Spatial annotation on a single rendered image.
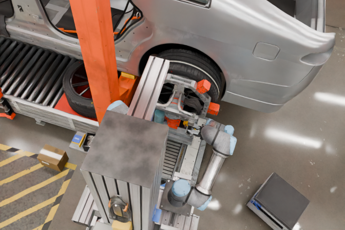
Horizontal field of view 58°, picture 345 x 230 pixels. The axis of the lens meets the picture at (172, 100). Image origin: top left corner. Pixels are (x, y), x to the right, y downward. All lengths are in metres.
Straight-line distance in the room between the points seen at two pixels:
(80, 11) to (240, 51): 1.17
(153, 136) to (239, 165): 2.36
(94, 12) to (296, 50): 1.36
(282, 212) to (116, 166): 2.15
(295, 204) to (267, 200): 0.25
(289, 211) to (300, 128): 1.19
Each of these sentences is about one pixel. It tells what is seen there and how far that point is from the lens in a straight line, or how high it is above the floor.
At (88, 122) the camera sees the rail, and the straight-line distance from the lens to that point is 3.10.
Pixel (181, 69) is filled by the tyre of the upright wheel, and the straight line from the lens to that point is 2.44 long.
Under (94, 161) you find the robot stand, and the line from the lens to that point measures 1.11.
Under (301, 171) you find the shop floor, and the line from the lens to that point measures 3.66.
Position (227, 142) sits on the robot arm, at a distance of 2.01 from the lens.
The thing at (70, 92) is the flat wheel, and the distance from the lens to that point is 3.18.
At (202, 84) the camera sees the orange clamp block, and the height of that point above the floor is 1.16.
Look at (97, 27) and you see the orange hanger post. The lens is 1.83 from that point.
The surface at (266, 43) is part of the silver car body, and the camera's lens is 2.28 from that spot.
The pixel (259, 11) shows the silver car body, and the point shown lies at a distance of 2.21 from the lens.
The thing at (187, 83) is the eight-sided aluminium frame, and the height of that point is 1.12.
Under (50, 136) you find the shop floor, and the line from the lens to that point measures 3.56.
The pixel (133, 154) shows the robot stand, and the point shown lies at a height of 2.03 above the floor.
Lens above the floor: 3.04
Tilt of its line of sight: 56 degrees down
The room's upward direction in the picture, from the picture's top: 8 degrees clockwise
